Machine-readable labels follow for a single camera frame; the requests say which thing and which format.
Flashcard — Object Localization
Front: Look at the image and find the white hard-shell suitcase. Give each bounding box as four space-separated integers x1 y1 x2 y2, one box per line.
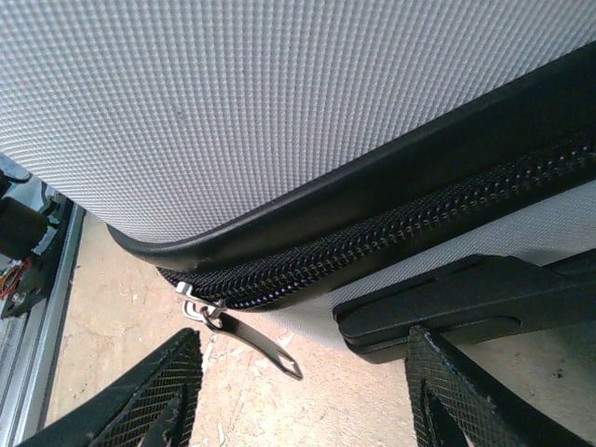
0 0 596 381

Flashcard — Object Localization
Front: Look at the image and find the aluminium rail frame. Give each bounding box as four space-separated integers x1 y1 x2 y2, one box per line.
0 204 88 447

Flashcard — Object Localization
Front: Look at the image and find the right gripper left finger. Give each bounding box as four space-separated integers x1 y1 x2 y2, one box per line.
18 327 204 447

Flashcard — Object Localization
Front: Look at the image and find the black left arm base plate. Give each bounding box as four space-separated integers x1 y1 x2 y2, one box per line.
0 195 74 320

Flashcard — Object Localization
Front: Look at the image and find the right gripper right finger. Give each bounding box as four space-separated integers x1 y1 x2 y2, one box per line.
403 324 592 447

